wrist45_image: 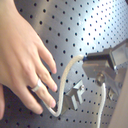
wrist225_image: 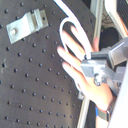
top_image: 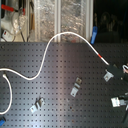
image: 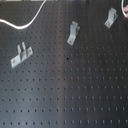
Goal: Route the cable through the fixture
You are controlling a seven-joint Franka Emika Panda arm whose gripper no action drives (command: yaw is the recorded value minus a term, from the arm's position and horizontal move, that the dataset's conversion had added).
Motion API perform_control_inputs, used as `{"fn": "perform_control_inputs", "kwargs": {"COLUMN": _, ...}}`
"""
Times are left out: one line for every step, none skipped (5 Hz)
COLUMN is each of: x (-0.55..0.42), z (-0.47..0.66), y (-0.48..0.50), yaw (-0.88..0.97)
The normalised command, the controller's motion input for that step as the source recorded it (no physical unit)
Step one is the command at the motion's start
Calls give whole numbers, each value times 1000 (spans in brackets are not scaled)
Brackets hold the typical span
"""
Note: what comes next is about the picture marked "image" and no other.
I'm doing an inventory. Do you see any left grey metal clip bracket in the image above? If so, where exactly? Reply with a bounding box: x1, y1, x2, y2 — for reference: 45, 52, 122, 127
10, 43, 33, 68

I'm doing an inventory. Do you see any right grey metal clip bracket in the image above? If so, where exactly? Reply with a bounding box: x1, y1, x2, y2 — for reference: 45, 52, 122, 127
105, 8, 118, 28

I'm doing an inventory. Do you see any white braided cable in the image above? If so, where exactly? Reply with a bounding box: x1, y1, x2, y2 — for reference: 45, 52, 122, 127
0, 0, 48, 30

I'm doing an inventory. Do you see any middle grey metal clip bracket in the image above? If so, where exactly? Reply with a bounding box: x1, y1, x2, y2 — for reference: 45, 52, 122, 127
67, 21, 80, 45

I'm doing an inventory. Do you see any grey metal clip bracket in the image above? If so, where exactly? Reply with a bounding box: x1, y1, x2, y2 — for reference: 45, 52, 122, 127
105, 8, 118, 28
67, 21, 80, 45
10, 43, 33, 68

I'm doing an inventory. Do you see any red and white object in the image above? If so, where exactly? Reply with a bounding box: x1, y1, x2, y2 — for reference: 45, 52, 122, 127
121, 0, 128, 18

